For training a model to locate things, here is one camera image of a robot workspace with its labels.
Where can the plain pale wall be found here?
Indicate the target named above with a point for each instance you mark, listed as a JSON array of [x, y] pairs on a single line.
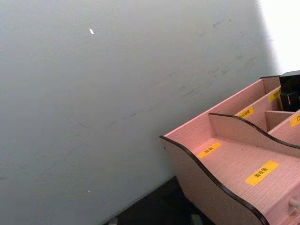
[[93, 93]]

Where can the black box-shaped object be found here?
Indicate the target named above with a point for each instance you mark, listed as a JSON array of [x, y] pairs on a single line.
[[289, 84]]

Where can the black table cloth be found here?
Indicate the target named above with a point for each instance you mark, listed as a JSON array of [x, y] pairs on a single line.
[[152, 211]]

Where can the pink wooden desk organizer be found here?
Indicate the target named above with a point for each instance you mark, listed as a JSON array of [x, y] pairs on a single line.
[[234, 164]]

